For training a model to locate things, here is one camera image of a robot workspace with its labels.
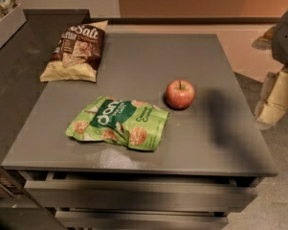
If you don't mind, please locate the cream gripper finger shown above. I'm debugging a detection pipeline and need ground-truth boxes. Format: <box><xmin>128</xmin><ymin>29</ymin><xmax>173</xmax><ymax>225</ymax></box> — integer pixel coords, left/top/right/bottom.
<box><xmin>254</xmin><ymin>66</ymin><xmax>288</xmax><ymax>129</ymax></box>

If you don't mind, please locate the brown chip bag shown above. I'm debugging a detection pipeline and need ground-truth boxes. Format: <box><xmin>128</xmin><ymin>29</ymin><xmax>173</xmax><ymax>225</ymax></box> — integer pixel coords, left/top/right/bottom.
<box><xmin>40</xmin><ymin>20</ymin><xmax>108</xmax><ymax>82</ymax></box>

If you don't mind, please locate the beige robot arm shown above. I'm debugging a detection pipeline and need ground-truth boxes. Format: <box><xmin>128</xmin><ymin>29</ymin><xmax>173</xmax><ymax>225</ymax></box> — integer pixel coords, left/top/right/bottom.
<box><xmin>253</xmin><ymin>11</ymin><xmax>288</xmax><ymax>130</ymax></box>

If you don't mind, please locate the green rice chip bag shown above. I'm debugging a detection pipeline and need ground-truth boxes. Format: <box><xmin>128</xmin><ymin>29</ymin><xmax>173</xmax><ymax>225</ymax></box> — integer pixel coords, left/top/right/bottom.
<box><xmin>65</xmin><ymin>97</ymin><xmax>169</xmax><ymax>151</ymax></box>

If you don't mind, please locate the red apple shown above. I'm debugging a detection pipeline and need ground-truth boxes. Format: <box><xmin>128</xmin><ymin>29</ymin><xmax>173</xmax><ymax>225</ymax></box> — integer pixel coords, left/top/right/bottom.
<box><xmin>165</xmin><ymin>80</ymin><xmax>195</xmax><ymax>110</ymax></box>

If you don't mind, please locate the grey drawer cabinet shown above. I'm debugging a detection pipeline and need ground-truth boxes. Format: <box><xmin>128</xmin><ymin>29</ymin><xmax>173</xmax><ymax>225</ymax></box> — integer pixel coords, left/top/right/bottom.
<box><xmin>0</xmin><ymin>168</ymin><xmax>278</xmax><ymax>230</ymax></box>

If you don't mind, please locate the grey snack tray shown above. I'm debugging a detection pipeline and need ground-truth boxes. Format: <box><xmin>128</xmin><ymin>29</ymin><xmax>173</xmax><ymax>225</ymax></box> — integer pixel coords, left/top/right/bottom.
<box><xmin>0</xmin><ymin>4</ymin><xmax>27</xmax><ymax>49</ymax></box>

